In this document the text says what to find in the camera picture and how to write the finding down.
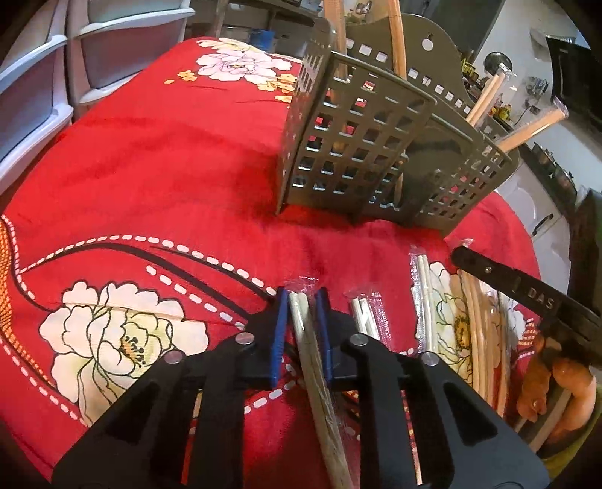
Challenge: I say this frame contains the white lower kitchen cabinets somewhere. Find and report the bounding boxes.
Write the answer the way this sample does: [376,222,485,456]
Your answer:
[497,162,570,272]

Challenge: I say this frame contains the right hand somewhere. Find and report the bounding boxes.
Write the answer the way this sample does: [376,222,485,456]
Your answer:
[516,335,597,451]

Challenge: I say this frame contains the wooden chopstick bundle on table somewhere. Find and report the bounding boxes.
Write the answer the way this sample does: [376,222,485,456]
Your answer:
[456,265,510,418]

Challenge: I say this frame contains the white wrapped chopstick pair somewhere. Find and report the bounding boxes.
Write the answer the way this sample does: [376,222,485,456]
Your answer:
[409,246,438,354]

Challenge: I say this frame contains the short wrapped chopstick pair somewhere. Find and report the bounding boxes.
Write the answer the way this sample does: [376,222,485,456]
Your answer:
[348,288,392,346]

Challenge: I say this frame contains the wrapped chopsticks in basket far right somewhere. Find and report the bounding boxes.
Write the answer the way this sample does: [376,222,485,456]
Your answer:
[495,98,569,154]

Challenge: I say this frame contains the wrapped chopsticks in basket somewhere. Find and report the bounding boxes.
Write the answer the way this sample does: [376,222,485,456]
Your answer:
[495,98,569,154]
[466,63,516,128]

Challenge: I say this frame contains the red floral tablecloth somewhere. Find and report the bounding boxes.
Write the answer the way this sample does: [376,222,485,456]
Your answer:
[1,39,539,477]

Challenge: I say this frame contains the black range hood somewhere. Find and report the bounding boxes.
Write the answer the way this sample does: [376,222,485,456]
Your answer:
[546,36,601,132]

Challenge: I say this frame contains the grey perforated utensil basket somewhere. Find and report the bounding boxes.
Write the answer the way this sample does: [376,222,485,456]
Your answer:
[277,14,519,234]

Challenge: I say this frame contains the wooden chopstick in basket centre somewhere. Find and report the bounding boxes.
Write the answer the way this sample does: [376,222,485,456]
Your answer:
[387,0,407,79]

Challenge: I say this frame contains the wooden chopstick in basket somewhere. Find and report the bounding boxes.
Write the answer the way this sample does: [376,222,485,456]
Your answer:
[324,0,347,54]
[387,0,407,79]

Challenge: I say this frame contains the white plastic drawer unit left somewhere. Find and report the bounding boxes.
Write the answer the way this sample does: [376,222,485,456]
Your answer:
[1,0,73,191]

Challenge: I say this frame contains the white plastic drawer unit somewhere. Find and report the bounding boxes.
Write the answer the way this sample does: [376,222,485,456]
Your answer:
[1,0,73,191]
[66,0,195,118]

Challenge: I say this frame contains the wooden chopstick in basket left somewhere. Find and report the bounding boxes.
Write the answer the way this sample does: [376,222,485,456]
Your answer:
[324,0,347,54]

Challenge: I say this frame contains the white plastic drawer unit right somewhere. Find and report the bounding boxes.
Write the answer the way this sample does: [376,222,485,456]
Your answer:
[66,0,195,118]

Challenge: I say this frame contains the blue bottle on shelf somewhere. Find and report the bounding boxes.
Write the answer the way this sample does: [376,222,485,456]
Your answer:
[249,29,275,53]

